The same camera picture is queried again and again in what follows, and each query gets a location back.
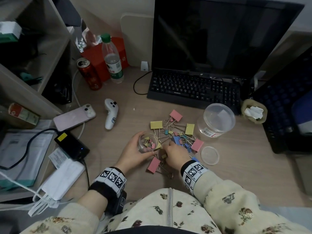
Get person's left hand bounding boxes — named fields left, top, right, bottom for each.
left=114, top=132, right=159, bottom=174

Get person's right hand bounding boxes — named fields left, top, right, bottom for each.
left=162, top=144, right=193, bottom=177

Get small clear jar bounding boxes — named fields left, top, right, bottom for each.
left=138, top=132, right=159, bottom=153

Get person's left forearm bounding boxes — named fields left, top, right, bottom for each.
left=57, top=189, right=109, bottom=228

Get person's right forearm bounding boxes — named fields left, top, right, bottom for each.
left=193, top=169, right=277, bottom=234

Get heap of tiny clips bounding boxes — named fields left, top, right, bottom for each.
left=142, top=137, right=157, bottom=151

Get pile of colourful binder clips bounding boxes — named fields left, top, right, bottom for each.
left=146, top=109, right=204, bottom=180

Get white marker wrist band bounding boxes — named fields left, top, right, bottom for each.
left=180, top=160, right=210, bottom=193

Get clear plastic lid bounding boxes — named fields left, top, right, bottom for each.
left=200, top=146, right=220, bottom=166

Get black marker wrist band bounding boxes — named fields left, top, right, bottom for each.
left=88, top=167, right=127, bottom=196

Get white handheld controller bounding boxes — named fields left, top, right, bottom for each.
left=104, top=98, right=119, bottom=130

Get large clear plastic tub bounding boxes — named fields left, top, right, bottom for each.
left=197, top=103, right=236, bottom=138

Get cream floral jacket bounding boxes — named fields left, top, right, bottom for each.
left=21, top=188, right=312, bottom=234

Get black keyboard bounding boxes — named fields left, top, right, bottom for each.
left=147, top=68, right=248, bottom=115

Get black power bank yellow label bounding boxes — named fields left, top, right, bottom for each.
left=54, top=131, right=90, bottom=162

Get pink smartphone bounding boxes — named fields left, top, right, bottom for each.
left=53, top=104, right=97, bottom=132

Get white face mask pack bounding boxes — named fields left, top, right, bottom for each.
left=28, top=159, right=86, bottom=217

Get white printed receipt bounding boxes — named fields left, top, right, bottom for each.
left=48, top=147, right=71, bottom=170

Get beige paper cup with tissue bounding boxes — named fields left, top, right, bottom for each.
left=241, top=99, right=268, bottom=125

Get red soda can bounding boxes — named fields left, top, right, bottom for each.
left=77, top=58, right=103, bottom=91

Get green cap water bottle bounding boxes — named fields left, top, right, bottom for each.
left=101, top=33, right=124, bottom=84

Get red cardboard box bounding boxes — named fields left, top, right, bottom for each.
left=81, top=37, right=130, bottom=82

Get beige wooden board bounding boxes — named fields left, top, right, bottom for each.
left=120, top=12, right=156, bottom=69

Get black plastic crate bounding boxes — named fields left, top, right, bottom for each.
left=253, top=46, right=312, bottom=154

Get black computer monitor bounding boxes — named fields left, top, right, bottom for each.
left=151, top=0, right=305, bottom=79

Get grey paper booklet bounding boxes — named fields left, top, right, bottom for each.
left=0, top=130, right=54, bottom=188

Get pink plastic wrapper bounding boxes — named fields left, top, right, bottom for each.
left=82, top=26, right=103, bottom=49

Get silver foil wrapper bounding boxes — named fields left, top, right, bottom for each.
left=75, top=36, right=88, bottom=53

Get tin can red green label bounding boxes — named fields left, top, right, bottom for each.
left=8, top=102, right=41, bottom=126

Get blue white bag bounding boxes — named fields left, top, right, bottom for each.
left=291, top=97, right=312, bottom=136

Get wooden shelf unit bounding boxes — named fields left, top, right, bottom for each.
left=0, top=0, right=82, bottom=120

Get teal scissors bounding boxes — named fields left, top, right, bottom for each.
left=20, top=71, right=43, bottom=86

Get green white box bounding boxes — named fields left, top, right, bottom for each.
left=0, top=21, right=23, bottom=43

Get black keyboard cable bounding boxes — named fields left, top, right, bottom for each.
left=133, top=70, right=153, bottom=95

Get black power cable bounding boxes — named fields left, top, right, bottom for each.
left=0, top=128, right=58, bottom=171

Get thick white cable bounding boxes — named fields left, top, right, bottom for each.
left=0, top=170, right=67, bottom=205

